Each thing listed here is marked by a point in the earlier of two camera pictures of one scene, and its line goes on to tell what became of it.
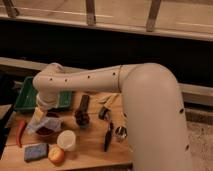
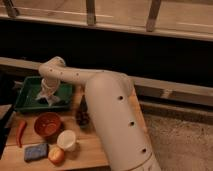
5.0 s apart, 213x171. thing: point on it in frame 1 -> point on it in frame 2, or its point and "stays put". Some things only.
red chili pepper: x=21 y=125 stays put
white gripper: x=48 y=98 -> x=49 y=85
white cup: x=67 y=139 stays put
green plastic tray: x=27 y=99 stays put
